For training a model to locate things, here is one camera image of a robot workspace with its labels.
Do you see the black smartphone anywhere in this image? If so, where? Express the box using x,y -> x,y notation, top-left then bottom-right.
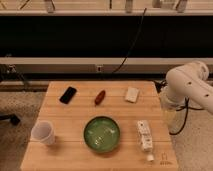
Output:
59,87 -> 77,104

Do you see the brown sausage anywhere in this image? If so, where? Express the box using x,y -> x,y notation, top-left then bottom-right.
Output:
95,90 -> 106,105

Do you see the white paper cup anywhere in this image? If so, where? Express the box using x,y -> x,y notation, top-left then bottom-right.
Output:
31,121 -> 55,145

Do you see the green ceramic bowl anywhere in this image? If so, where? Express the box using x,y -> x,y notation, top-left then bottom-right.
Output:
83,116 -> 120,154

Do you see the black hanging cable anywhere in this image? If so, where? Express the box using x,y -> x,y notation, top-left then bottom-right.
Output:
111,7 -> 148,74

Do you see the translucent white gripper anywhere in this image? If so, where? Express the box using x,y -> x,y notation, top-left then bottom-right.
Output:
159,92 -> 178,128

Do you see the white sponge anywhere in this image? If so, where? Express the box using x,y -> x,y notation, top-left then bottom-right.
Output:
125,87 -> 139,103

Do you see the black chair base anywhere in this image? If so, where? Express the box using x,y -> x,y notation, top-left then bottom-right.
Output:
0,114 -> 20,125

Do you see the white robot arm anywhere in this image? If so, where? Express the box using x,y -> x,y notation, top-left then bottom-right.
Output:
160,61 -> 213,115

